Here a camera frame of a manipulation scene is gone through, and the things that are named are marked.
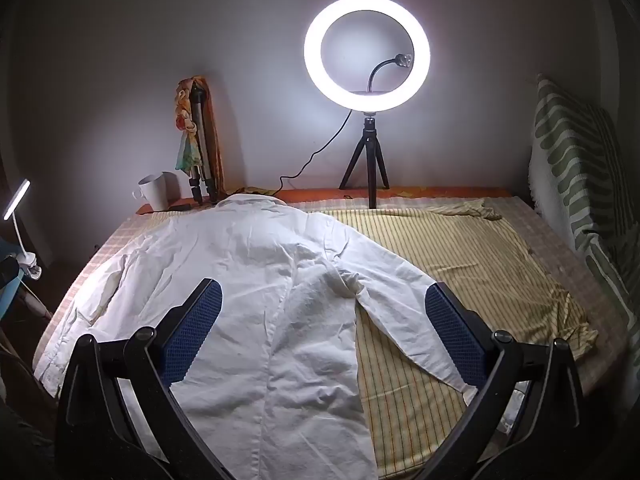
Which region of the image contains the black power cable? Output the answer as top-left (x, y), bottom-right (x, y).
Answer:
top-left (277, 110), bottom-right (353, 196)

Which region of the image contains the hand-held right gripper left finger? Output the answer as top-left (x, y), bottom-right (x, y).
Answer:
top-left (54, 278), bottom-right (236, 480)

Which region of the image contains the white ring light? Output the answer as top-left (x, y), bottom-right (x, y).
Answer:
top-left (303, 0), bottom-right (431, 111)

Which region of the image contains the orange wooden board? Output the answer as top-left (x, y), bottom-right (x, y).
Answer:
top-left (200, 76), bottom-right (226, 196)

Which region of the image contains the colourful printed scarf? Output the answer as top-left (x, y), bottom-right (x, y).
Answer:
top-left (174, 76), bottom-right (208, 171)

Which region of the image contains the yellow striped bed sheet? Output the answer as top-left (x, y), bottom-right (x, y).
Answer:
top-left (135, 200), bottom-right (601, 478)

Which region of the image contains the colourful figure wall hanging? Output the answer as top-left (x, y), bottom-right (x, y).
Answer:
top-left (187, 82), bottom-right (221, 206)

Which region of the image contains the small black tripod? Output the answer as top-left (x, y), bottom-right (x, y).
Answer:
top-left (339, 110), bottom-right (391, 210)

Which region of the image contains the black gooseneck phone holder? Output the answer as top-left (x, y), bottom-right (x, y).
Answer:
top-left (350, 52), bottom-right (416, 96)

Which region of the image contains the yellow striped table cloth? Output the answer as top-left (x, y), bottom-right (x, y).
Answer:
top-left (35, 195), bottom-right (631, 396)

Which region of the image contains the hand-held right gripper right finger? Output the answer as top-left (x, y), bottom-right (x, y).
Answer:
top-left (415, 282), bottom-right (586, 480)

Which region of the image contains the white desk lamp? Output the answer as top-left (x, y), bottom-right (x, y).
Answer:
top-left (4, 179), bottom-right (53, 321)

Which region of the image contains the white mug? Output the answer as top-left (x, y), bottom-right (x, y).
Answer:
top-left (132, 172), bottom-right (173, 211)

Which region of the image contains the white shirt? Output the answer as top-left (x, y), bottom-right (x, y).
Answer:
top-left (32, 195), bottom-right (481, 480)

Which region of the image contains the green patterned cushion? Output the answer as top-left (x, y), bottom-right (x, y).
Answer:
top-left (530, 74), bottom-right (640, 311)

